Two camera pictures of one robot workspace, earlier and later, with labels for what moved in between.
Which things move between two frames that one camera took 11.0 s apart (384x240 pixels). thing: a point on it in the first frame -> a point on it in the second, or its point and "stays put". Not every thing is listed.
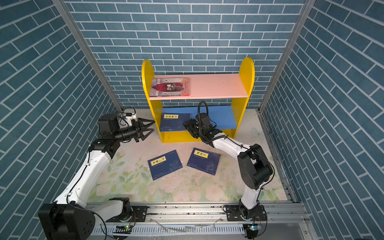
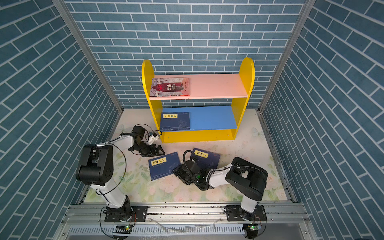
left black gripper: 146,120 -> 152,152
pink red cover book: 170,87 stays put
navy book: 204,161 stays put
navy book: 172,122 stays put
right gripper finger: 193,125 -> 178,171
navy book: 164,164 stays put
